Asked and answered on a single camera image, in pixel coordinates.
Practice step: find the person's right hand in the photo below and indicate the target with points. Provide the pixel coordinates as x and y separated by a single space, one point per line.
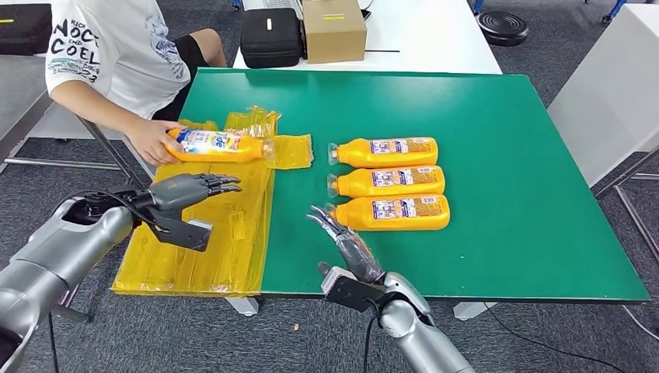
149 141

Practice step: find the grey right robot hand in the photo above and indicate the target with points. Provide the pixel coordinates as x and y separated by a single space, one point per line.
358 255

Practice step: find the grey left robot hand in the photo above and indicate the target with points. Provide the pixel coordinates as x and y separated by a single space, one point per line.
180 193

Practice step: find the orange detergent bottle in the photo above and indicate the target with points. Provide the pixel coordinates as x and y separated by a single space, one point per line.
360 154
226 149
355 185
427 216

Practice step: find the person's right forearm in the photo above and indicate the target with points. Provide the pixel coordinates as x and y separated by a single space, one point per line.
92 108

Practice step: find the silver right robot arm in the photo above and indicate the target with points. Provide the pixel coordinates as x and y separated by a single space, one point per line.
412 329

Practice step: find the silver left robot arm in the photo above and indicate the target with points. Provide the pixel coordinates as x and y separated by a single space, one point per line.
62 252

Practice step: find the yellow taped cardboard sheet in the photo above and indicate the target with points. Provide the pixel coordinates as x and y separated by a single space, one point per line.
206 267

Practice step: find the person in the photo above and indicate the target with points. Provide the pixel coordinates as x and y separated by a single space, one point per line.
123 51

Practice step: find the white table foot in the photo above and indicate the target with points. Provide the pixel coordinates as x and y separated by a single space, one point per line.
244 306
468 310

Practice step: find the grey metal table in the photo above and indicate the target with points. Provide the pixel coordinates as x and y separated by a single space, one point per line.
20 87

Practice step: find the black carrying case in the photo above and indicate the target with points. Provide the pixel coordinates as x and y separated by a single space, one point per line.
270 38

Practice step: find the black bag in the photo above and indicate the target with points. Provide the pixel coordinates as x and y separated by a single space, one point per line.
26 31

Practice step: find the silver laptop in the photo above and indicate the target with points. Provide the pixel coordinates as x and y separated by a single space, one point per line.
273 4

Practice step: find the black pen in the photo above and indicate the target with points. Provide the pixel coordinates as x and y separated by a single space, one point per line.
383 51

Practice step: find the brown cardboard box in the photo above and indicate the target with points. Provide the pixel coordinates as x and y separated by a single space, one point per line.
334 36

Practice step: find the dark phone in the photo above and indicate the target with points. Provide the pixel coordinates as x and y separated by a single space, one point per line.
366 14

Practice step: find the black round disc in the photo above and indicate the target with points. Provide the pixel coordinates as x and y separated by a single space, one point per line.
502 28

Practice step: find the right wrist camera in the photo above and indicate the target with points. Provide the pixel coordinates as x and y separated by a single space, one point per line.
355 296

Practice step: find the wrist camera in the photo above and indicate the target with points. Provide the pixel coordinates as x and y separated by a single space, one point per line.
355 296
180 237

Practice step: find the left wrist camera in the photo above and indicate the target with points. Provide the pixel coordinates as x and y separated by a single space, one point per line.
180 237

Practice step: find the blue wheeled frame leg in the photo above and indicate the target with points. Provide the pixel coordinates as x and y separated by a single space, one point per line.
478 5
613 10

